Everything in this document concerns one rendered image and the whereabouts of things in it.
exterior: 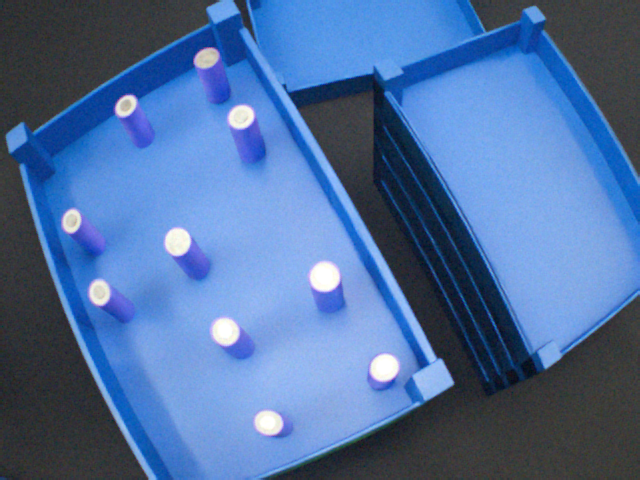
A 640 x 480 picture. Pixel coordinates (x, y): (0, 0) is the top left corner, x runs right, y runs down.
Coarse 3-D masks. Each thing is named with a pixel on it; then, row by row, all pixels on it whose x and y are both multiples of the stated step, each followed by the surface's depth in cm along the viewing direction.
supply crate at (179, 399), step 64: (192, 64) 58; (256, 64) 55; (64, 128) 55; (192, 128) 57; (64, 192) 57; (128, 192) 56; (192, 192) 56; (256, 192) 56; (320, 192) 55; (64, 256) 55; (128, 256) 55; (256, 256) 55; (320, 256) 54; (192, 320) 54; (256, 320) 53; (320, 320) 53; (384, 320) 53; (128, 384) 53; (192, 384) 53; (256, 384) 52; (320, 384) 52; (448, 384) 44; (192, 448) 51; (256, 448) 51; (320, 448) 51
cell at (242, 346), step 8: (216, 320) 47; (224, 320) 47; (232, 320) 47; (216, 328) 47; (224, 328) 47; (232, 328) 47; (240, 328) 47; (216, 336) 47; (224, 336) 47; (232, 336) 47; (240, 336) 47; (248, 336) 51; (224, 344) 47; (232, 344) 47; (240, 344) 48; (248, 344) 50; (232, 352) 49; (240, 352) 50; (248, 352) 52
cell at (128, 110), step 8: (128, 96) 51; (120, 104) 51; (128, 104) 51; (136, 104) 51; (120, 112) 51; (128, 112) 51; (136, 112) 52; (120, 120) 52; (128, 120) 52; (136, 120) 52; (144, 120) 54; (128, 128) 53; (136, 128) 53; (144, 128) 54; (152, 128) 57; (136, 136) 55; (144, 136) 55; (152, 136) 57; (136, 144) 56; (144, 144) 56
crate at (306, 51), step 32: (256, 0) 103; (288, 0) 105; (320, 0) 105; (352, 0) 105; (384, 0) 105; (416, 0) 104; (448, 0) 104; (256, 32) 98; (288, 32) 104; (320, 32) 103; (352, 32) 103; (384, 32) 103; (416, 32) 103; (448, 32) 103; (480, 32) 99; (288, 64) 102; (320, 64) 102; (352, 64) 102; (320, 96) 99
